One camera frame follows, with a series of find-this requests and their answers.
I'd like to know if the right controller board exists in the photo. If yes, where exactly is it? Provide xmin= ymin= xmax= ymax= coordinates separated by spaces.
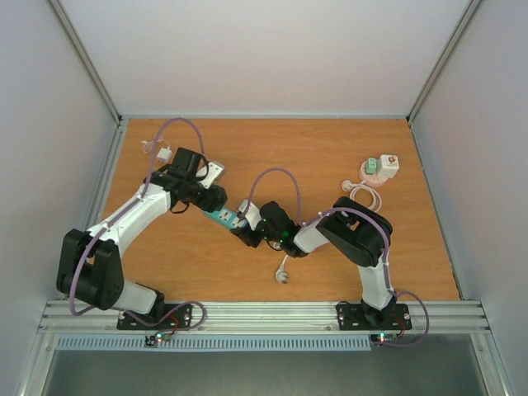
xmin=370 ymin=332 xmax=403 ymax=344

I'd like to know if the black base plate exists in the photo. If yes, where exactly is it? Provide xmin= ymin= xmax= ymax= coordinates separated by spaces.
xmin=116 ymin=304 xmax=193 ymax=331
xmin=335 ymin=301 xmax=413 ymax=331

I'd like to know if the controller board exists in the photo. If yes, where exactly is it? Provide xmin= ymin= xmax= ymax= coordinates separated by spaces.
xmin=370 ymin=332 xmax=403 ymax=344
xmin=144 ymin=332 xmax=172 ymax=348

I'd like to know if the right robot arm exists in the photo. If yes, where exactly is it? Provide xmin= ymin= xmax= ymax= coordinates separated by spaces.
xmin=231 ymin=196 xmax=397 ymax=328

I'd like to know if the white cube adapter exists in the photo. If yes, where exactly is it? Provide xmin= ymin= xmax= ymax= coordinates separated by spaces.
xmin=377 ymin=154 xmax=399 ymax=179

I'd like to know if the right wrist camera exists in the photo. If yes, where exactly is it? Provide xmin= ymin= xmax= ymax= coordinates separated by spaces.
xmin=238 ymin=200 xmax=262 ymax=231

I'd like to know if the pink round power socket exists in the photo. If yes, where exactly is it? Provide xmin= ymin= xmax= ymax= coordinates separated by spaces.
xmin=359 ymin=160 xmax=389 ymax=188

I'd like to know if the left controller board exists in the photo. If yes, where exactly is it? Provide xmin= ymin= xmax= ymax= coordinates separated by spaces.
xmin=144 ymin=332 xmax=172 ymax=348

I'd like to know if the teal power strip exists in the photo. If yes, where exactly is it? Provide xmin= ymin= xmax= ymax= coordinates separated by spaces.
xmin=203 ymin=207 xmax=248 ymax=229

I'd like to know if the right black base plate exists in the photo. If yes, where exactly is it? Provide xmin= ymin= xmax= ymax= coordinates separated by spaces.
xmin=335 ymin=301 xmax=413 ymax=331

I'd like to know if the grey slotted cable duct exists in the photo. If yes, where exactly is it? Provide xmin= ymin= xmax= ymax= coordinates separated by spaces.
xmin=55 ymin=334 xmax=370 ymax=352

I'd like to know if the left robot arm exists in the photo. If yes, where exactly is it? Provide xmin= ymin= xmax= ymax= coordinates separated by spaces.
xmin=56 ymin=148 xmax=227 ymax=328

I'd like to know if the aluminium frame rail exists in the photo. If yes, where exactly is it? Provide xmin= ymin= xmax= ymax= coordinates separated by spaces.
xmin=38 ymin=300 xmax=491 ymax=335

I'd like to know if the light green plug adapter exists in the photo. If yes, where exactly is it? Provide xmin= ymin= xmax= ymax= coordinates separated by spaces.
xmin=363 ymin=158 xmax=378 ymax=175

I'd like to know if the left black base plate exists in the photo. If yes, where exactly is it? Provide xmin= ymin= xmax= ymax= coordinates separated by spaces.
xmin=116 ymin=304 xmax=193 ymax=331

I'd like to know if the white power strip cord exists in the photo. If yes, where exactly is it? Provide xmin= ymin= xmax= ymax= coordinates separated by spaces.
xmin=274 ymin=253 xmax=291 ymax=285

